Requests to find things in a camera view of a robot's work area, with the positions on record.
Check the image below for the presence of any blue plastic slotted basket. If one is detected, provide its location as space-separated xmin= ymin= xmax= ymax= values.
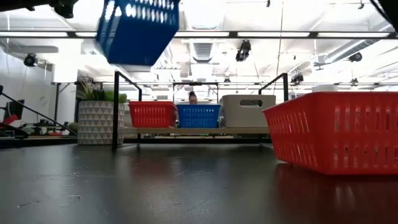
xmin=95 ymin=0 xmax=180 ymax=67
xmin=176 ymin=103 xmax=222 ymax=129

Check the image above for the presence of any red plastic slotted basket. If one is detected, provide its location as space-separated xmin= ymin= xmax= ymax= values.
xmin=129 ymin=101 xmax=178 ymax=129
xmin=262 ymin=91 xmax=398 ymax=176

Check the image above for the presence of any slatted ceiling air diffuser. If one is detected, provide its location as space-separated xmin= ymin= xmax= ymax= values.
xmin=192 ymin=42 xmax=214 ymax=63

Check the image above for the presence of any white patterned plant pot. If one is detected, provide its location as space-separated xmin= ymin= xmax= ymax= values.
xmin=77 ymin=100 xmax=126 ymax=146

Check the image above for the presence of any green succulent plant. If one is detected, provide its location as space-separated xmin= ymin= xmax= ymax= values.
xmin=76 ymin=79 xmax=128 ymax=104

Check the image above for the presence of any background black rig frame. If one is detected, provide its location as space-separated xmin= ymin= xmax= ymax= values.
xmin=172 ymin=81 xmax=220 ymax=104

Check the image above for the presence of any white plastic handled bin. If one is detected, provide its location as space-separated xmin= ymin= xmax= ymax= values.
xmin=220 ymin=95 xmax=277 ymax=129
xmin=221 ymin=94 xmax=276 ymax=107

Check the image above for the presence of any black overhead camera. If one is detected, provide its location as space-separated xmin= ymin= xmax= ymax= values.
xmin=235 ymin=39 xmax=252 ymax=62

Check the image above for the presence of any black aluminium rig frame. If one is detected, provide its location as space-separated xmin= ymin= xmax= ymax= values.
xmin=0 ymin=29 xmax=398 ymax=149

